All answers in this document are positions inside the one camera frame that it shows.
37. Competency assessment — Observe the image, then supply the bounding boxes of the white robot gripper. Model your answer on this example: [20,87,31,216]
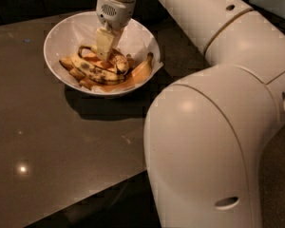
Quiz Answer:
[96,0,136,61]

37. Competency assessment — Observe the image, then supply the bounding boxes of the spotted banana with curved stem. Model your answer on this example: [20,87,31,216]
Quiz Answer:
[78,45,129,75]

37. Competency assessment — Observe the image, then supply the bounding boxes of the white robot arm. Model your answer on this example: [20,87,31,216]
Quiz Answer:
[143,0,285,228]

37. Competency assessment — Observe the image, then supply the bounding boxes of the long spotted yellow banana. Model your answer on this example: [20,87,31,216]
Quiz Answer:
[70,54,125,85]

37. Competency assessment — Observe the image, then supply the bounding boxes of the white ceramic bowl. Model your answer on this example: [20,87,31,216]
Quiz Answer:
[44,11,163,98]

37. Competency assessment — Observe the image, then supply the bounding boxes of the small banana at left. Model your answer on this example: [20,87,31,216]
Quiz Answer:
[59,56,73,71]

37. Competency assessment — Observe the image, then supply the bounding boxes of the yellow banana at right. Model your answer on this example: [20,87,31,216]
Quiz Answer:
[131,52,153,84]

